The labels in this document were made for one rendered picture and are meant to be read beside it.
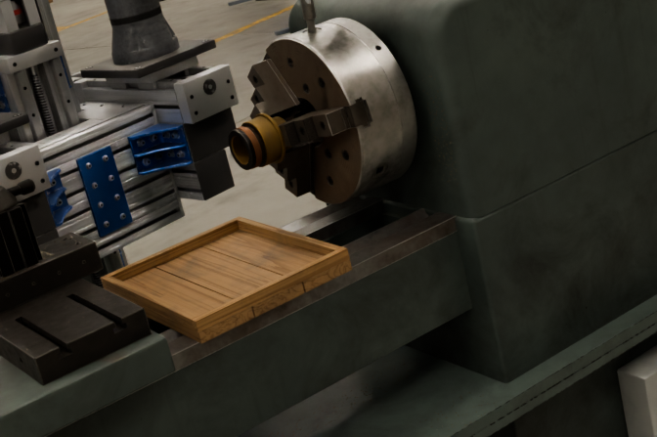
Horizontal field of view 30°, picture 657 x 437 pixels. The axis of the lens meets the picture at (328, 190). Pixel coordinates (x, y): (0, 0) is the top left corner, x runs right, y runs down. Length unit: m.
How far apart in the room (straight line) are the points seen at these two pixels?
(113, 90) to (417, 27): 0.94
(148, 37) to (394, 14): 0.73
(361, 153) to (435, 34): 0.24
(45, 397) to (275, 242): 0.61
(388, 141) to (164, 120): 0.73
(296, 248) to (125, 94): 0.77
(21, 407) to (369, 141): 0.73
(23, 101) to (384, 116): 0.90
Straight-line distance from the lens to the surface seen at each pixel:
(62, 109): 2.74
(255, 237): 2.27
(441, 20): 2.08
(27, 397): 1.80
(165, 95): 2.66
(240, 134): 2.10
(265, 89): 2.18
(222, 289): 2.07
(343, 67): 2.08
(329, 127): 2.05
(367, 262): 2.10
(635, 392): 2.49
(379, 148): 2.10
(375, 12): 2.21
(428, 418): 2.24
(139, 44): 2.73
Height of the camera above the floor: 1.63
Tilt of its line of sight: 18 degrees down
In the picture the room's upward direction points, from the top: 14 degrees counter-clockwise
